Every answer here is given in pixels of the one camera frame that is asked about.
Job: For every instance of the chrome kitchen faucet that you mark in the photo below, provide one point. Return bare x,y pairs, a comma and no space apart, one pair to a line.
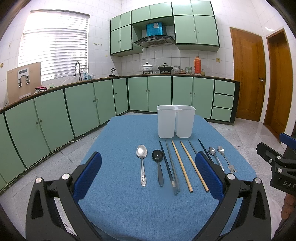
77,66

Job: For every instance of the grey chopstick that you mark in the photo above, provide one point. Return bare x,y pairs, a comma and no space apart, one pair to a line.
192,147
173,168

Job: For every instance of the cardboard box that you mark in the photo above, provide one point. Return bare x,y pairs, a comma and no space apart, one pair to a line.
23,81

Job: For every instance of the black plastic spoon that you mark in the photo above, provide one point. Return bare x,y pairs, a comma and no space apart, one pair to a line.
157,156

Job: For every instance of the wooden chopstick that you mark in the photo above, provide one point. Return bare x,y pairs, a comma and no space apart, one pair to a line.
182,167
195,167

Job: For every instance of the green kitchen cabinets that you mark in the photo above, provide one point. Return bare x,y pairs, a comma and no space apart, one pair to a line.
190,25
39,125

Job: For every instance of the person's right hand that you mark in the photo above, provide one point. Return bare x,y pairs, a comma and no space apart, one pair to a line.
288,206

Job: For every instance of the wooden door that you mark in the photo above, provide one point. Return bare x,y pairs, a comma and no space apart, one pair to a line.
250,71
281,83

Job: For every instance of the green upper kitchen cabinets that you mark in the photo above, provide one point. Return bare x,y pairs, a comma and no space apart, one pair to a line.
190,25

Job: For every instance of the silver spoon decorated handle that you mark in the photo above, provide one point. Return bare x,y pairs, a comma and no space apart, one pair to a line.
230,166

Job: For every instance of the white window blinds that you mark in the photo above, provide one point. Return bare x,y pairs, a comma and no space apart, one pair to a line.
57,39

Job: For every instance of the small silver spoon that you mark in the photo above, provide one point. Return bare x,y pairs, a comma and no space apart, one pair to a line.
212,152

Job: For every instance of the blue table cloth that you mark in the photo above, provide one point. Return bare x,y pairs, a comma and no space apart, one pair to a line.
119,207

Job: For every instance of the wooden door right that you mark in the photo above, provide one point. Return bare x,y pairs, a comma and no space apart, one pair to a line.
281,83

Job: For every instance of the orange thermos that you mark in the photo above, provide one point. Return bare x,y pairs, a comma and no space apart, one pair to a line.
197,66

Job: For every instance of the large silver spoon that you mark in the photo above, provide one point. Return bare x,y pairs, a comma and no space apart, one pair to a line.
141,153

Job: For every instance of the wooden door left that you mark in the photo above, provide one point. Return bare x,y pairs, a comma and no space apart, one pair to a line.
250,71

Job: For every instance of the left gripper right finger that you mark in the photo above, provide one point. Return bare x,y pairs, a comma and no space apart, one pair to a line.
242,212

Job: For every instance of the red cloth on counter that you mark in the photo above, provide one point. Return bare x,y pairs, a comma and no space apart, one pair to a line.
40,89

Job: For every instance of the small kettle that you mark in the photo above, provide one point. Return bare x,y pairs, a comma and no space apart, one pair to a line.
113,72

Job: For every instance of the blue box on hood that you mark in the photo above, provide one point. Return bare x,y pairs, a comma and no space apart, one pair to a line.
157,28

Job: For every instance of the black range hood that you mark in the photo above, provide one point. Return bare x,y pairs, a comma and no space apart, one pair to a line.
152,41

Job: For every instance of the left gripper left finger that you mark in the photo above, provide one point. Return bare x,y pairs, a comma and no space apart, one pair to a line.
43,221

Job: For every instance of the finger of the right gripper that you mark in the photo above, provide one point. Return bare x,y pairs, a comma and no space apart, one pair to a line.
268,154
286,139

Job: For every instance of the white cooking pot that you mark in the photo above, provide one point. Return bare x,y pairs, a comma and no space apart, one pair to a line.
147,68

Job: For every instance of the white plastic utensil holder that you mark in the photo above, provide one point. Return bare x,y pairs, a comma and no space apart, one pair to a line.
175,120

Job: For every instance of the black wok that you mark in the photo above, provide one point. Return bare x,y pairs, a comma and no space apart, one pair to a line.
165,69

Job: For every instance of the green lower kitchen cabinets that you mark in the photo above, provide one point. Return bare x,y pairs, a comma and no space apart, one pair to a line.
39,125

